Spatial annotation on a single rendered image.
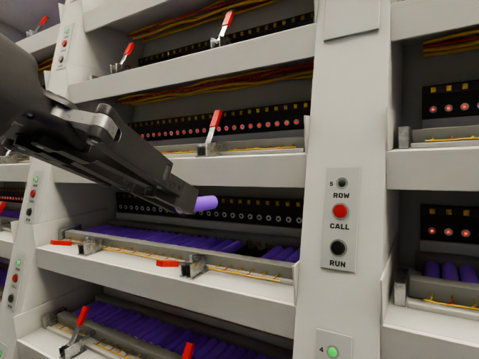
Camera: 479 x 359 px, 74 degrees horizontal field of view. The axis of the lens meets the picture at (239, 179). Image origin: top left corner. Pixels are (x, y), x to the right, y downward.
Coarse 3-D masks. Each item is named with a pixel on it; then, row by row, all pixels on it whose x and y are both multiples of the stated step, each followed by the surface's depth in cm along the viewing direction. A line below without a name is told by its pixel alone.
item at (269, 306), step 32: (64, 224) 75; (96, 224) 83; (192, 224) 71; (224, 224) 66; (256, 224) 63; (64, 256) 64; (96, 256) 61; (128, 256) 60; (128, 288) 55; (160, 288) 51; (192, 288) 47; (224, 288) 44; (256, 288) 44; (288, 288) 43; (256, 320) 42; (288, 320) 40
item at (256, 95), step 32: (288, 0) 73; (192, 32) 87; (416, 64) 56; (448, 64) 53; (192, 96) 82; (224, 96) 77; (256, 96) 72; (288, 96) 68; (416, 96) 55; (416, 128) 54; (224, 192) 72; (256, 192) 67; (288, 192) 64; (416, 192) 52; (448, 192) 50; (416, 224) 51; (192, 320) 69
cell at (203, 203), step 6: (198, 198) 39; (204, 198) 39; (210, 198) 40; (216, 198) 41; (198, 204) 38; (204, 204) 39; (210, 204) 40; (216, 204) 41; (198, 210) 38; (204, 210) 40
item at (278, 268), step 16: (64, 240) 71; (80, 240) 70; (112, 240) 65; (128, 240) 63; (144, 240) 62; (176, 256) 56; (208, 256) 52; (224, 256) 51; (240, 256) 50; (256, 272) 48; (272, 272) 46; (288, 272) 45
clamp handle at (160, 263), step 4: (188, 256) 50; (192, 256) 49; (160, 260) 44; (164, 260) 45; (168, 260) 46; (172, 260) 47; (192, 260) 49; (156, 264) 44; (160, 264) 44; (164, 264) 44; (168, 264) 45; (172, 264) 45; (176, 264) 46; (180, 264) 47; (184, 264) 48; (188, 264) 48
